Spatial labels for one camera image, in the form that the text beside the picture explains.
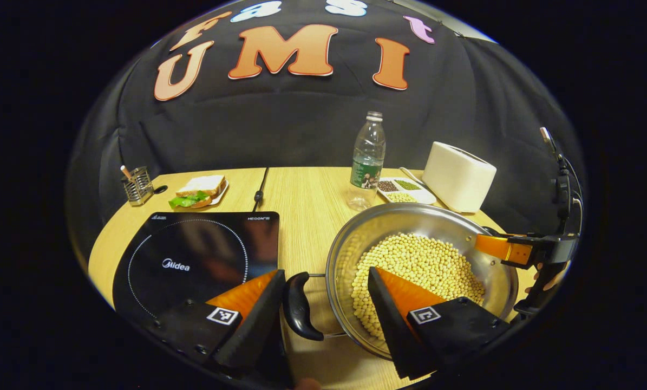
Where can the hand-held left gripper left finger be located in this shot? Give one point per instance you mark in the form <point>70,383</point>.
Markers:
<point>258,325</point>

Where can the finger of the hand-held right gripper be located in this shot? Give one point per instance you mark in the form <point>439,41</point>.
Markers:
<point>499,248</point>

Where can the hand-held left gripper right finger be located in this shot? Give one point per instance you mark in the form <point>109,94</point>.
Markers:
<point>388,319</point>

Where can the pile of yellow soybeans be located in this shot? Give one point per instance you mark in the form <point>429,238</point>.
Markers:
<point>420,260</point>

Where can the black induction cooktop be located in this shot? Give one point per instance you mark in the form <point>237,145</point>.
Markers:
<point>193,244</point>

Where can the white toaster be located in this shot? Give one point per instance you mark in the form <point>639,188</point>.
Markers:
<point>458,176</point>

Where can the white divided dish of beans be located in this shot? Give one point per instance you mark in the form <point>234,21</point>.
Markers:
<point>404,192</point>

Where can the sandwich on plate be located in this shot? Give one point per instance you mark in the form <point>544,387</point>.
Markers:
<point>201,189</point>

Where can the clear plastic water bottle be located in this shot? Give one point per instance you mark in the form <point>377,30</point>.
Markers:
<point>367,157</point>

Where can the black backdrop cloth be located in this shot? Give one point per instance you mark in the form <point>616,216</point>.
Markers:
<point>301,124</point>

